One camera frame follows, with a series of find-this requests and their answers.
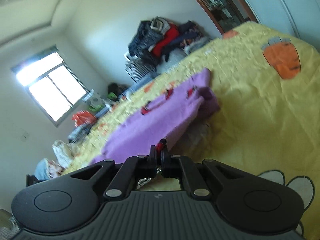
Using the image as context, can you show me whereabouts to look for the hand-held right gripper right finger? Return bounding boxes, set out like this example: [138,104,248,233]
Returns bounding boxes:
[161,149,262,200]

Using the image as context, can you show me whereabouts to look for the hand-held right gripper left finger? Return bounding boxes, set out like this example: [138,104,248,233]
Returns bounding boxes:
[70,145,159,200]

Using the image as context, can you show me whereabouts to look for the purple sweater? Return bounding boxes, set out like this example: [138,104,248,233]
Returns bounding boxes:
[89,67,220,188]

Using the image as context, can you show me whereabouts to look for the dark striped clothes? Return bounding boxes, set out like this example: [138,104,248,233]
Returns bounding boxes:
[68,125,90,144]

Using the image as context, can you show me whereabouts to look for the stack of folded clothes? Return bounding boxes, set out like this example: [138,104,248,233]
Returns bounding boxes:
[184,34,210,54]

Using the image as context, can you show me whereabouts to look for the blue quilt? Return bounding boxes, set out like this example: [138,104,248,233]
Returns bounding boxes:
[96,86,137,117]

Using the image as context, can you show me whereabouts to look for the green plastic chair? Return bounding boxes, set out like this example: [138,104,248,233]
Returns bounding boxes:
[89,92,118,112]

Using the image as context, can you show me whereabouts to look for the dark backpack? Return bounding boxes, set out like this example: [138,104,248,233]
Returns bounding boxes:
[107,82,128,95]

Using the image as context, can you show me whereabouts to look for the orange plastic bag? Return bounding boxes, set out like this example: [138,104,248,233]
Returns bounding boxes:
[72,110,97,127]

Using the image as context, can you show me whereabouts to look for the floral pillow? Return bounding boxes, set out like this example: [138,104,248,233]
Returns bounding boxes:
[82,89,103,108]

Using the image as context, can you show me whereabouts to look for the houndstooth bag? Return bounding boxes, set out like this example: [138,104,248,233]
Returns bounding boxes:
[125,57,157,83]

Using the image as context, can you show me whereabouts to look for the white cloth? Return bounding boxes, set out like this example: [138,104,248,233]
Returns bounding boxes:
[52,140,75,167]

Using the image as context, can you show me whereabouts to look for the grey white bundle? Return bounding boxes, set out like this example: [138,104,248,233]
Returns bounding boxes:
[156,49,188,74]

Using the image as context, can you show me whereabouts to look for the yellow printed bedspread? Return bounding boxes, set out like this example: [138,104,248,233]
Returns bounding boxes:
[60,21,320,240]

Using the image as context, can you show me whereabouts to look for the light blue cloth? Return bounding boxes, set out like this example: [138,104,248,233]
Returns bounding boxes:
[34,158,63,180]

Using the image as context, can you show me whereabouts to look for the window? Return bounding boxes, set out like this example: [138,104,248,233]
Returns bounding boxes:
[10,45,90,128]

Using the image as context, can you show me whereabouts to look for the red folded garment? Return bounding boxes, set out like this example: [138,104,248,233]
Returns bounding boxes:
[151,27,180,57]

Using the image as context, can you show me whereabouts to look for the beige white garment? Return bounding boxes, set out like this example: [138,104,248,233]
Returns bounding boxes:
[150,17,170,34]

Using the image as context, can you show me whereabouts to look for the navy folded garment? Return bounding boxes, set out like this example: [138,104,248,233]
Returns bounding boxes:
[177,21,203,43]

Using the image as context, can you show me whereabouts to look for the white wardrobe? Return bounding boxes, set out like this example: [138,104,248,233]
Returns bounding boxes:
[230,0,320,53]

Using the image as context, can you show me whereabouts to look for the wooden door frame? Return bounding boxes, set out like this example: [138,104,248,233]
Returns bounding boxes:
[179,0,259,34]

